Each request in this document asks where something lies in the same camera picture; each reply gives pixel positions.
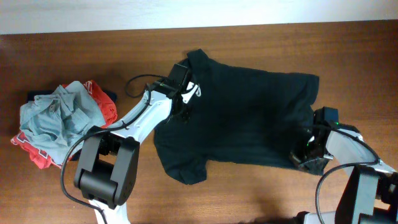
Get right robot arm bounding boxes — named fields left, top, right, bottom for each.
left=290, top=107, right=397, bottom=224

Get right black cable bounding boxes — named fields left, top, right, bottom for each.
left=310, top=123, right=382, bottom=224

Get black Nike t-shirt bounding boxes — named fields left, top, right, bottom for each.
left=154, top=49, right=320, bottom=185

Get grey crumpled t-shirt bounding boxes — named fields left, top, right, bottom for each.
left=19, top=80, right=106, bottom=165

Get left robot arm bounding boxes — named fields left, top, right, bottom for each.
left=74, top=64, right=199, bottom=223

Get red printed t-shirt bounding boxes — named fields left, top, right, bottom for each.
left=10, top=80, right=118, bottom=170

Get navy blue folded garment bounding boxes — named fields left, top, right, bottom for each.
left=27, top=89, right=118, bottom=162

